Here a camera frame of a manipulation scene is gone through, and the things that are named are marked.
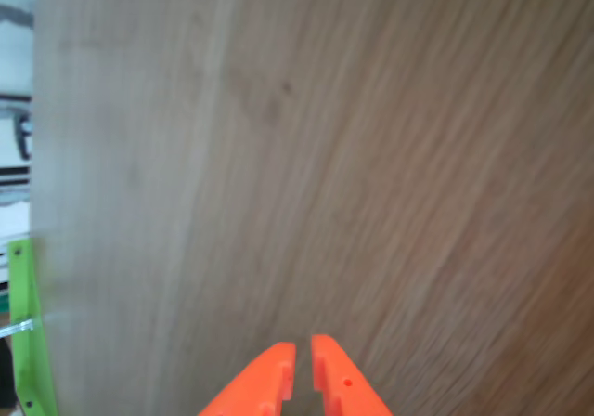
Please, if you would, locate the lime green plastic bracket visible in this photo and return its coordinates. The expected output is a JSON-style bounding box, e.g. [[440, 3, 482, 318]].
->
[[6, 238, 59, 416]]

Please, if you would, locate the silver metal bolt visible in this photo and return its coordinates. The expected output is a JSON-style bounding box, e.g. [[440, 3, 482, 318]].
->
[[0, 320, 36, 339]]

